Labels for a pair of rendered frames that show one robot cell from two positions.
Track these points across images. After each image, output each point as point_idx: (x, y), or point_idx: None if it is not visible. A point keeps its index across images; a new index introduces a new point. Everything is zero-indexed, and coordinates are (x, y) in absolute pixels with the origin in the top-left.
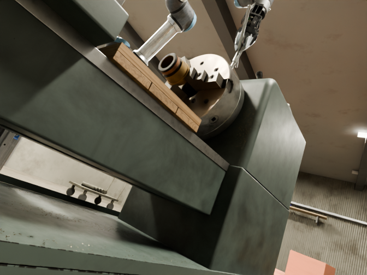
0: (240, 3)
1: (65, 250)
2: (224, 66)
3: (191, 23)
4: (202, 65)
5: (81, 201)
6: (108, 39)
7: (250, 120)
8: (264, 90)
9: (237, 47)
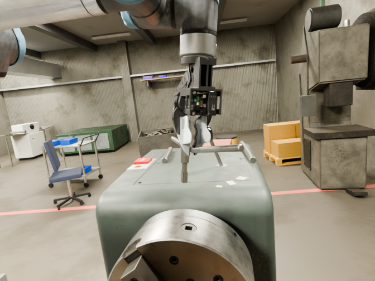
0: (142, 26)
1: None
2: (234, 275)
3: (20, 52)
4: (179, 265)
5: None
6: None
7: (265, 274)
8: (268, 227)
9: (188, 149)
